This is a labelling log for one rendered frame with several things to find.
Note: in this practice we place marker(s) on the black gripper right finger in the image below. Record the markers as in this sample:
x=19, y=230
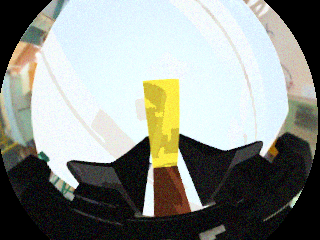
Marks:
x=209, y=166

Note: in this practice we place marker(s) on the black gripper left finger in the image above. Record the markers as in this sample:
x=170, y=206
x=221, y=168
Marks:
x=128, y=174

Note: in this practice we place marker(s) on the green rectangular block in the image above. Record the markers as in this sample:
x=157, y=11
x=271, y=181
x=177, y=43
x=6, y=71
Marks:
x=43, y=156

